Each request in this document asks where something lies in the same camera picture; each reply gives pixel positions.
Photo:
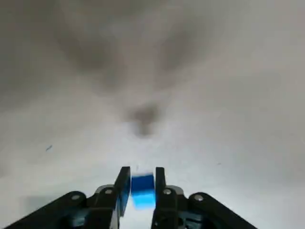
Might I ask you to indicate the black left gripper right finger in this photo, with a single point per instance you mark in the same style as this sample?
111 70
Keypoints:
160 190

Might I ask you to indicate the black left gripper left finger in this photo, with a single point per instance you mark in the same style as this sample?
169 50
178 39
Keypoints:
122 190

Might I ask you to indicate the green magnetic cube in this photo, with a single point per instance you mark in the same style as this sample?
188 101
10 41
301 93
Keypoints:
143 190

